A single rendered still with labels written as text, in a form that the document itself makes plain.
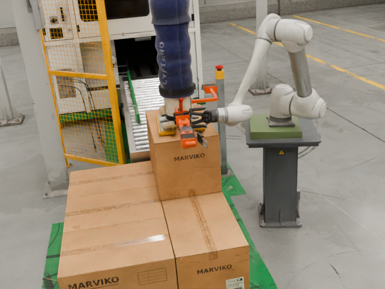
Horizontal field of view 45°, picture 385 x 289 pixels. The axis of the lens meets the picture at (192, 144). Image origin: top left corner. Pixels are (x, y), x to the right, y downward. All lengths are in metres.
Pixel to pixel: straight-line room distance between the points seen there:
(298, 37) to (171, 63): 0.76
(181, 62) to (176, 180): 0.73
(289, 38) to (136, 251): 1.48
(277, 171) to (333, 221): 0.63
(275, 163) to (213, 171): 0.63
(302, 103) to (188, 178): 0.90
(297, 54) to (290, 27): 0.19
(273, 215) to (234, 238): 1.07
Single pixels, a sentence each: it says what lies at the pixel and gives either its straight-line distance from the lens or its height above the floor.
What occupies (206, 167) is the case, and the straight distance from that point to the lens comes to 2.88.
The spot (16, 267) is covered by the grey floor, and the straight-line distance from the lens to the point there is 3.60.
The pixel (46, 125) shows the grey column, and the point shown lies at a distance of 4.18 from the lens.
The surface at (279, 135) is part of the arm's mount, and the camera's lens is 3.21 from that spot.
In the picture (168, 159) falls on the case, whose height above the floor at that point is 0.82.
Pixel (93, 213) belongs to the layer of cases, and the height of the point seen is 0.54.
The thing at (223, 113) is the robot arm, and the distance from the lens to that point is 2.70.
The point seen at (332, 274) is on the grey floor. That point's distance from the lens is 3.23.
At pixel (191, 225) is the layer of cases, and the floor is 0.54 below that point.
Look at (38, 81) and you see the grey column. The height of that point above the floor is 1.05.
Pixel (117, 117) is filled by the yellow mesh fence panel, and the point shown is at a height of 0.63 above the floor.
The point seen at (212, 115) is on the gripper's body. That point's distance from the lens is 2.69.
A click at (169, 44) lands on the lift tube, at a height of 1.49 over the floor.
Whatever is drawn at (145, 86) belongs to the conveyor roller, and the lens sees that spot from 5.33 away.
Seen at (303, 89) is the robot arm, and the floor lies 1.11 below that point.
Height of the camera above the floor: 2.04
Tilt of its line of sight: 24 degrees down
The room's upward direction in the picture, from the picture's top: 4 degrees counter-clockwise
